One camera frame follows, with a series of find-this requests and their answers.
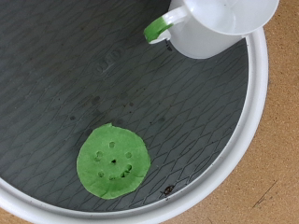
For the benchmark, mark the green-lidded coffee pod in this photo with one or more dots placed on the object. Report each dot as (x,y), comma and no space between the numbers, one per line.
(112,168)

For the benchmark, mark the white two-tier turntable shelf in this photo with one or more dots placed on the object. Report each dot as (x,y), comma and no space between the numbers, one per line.
(78,77)

